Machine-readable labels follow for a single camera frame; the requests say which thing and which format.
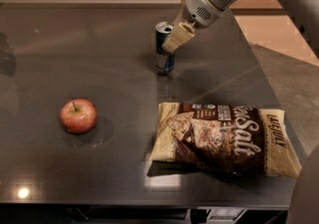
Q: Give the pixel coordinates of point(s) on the brown cream chips bag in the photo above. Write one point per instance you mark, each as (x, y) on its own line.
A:
(225, 139)

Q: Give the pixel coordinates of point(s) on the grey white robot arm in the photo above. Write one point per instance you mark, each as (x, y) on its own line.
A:
(304, 207)

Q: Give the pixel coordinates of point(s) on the red apple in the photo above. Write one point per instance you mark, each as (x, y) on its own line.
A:
(78, 116)

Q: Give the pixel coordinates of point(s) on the grey robot gripper body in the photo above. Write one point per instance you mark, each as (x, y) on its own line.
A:
(198, 12)

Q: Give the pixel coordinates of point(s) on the blue silver redbull can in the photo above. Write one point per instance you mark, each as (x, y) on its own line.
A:
(165, 60)

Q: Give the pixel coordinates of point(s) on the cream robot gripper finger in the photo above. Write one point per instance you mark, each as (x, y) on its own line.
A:
(180, 34)

